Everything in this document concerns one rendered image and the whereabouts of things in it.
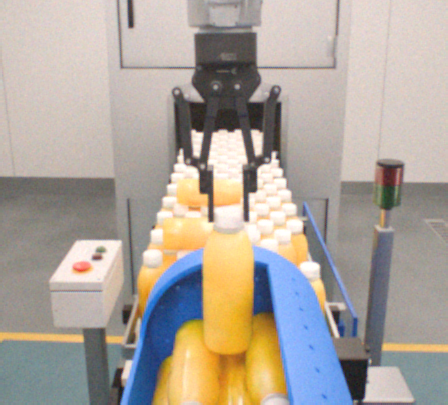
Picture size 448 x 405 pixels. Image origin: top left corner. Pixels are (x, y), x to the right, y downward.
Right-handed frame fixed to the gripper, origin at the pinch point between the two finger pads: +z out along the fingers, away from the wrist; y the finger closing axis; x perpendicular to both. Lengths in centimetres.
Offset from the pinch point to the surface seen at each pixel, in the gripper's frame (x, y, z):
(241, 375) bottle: -3.2, 1.4, 25.0
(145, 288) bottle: 34.8, -17.6, 31.0
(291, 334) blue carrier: -12.9, 6.9, 12.7
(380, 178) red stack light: 50, 34, 13
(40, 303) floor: 214, -111, 132
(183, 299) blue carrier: 10.0, -7.4, 20.4
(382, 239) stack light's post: 50, 36, 27
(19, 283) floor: 240, -133, 131
